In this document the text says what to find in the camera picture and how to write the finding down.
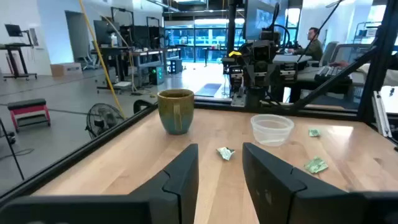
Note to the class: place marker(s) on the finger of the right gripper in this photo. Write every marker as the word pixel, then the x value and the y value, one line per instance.
pixel 273 74
pixel 248 76

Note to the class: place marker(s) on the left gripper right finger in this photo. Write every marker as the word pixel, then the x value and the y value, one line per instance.
pixel 273 193

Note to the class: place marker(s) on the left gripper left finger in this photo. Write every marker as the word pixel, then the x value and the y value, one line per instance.
pixel 180 186

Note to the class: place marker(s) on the green sweetener packet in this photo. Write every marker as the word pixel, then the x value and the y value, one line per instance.
pixel 316 165
pixel 314 132
pixel 225 153

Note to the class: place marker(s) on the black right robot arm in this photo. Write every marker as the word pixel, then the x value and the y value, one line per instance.
pixel 255 97

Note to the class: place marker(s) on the blue floor mat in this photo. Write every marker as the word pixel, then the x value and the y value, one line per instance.
pixel 209 89

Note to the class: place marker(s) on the person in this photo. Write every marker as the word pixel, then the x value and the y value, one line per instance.
pixel 314 48

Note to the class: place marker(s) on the black keyboard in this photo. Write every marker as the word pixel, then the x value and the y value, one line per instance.
pixel 329 73

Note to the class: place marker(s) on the clear plastic bowl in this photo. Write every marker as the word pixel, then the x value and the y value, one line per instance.
pixel 271 130

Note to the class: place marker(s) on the large black display screen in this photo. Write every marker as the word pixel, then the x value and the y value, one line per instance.
pixel 259 15

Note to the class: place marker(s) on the grey office chair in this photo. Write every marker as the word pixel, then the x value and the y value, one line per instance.
pixel 328 53

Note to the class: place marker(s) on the person's hand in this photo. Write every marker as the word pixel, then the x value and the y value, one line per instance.
pixel 339 64

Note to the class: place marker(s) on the green teal ceramic mug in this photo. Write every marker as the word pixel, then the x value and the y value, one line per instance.
pixel 175 112

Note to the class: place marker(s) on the computer tower green lights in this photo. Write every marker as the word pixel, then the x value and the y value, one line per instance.
pixel 156 75

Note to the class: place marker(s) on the black floor fan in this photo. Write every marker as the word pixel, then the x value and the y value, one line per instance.
pixel 104 120

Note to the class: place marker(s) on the cardboard box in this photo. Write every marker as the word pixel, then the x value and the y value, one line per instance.
pixel 66 69

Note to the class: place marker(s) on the red step stool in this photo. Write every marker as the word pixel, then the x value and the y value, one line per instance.
pixel 28 109

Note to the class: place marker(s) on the black tripod leg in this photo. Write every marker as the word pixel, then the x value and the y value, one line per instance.
pixel 12 149

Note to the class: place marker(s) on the black rolling stand desk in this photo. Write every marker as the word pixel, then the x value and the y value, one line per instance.
pixel 18 59

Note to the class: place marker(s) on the small black monitor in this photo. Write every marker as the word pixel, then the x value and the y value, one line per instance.
pixel 13 30

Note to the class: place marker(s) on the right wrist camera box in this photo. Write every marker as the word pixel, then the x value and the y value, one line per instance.
pixel 261 51

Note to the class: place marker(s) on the black table frame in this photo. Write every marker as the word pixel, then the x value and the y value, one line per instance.
pixel 93 140

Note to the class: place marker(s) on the silver aluminium bracket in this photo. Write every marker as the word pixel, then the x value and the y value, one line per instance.
pixel 382 113

